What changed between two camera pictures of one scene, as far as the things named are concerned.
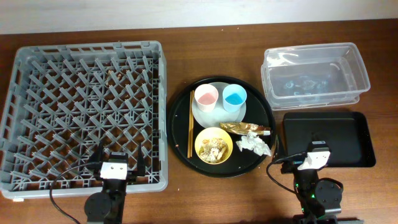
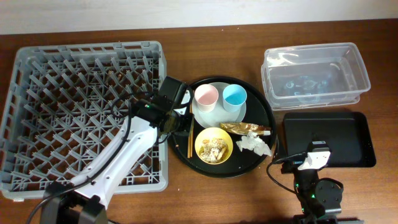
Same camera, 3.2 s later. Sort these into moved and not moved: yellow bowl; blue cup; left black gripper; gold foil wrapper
Moved: left black gripper
Not moved: blue cup; yellow bowl; gold foil wrapper
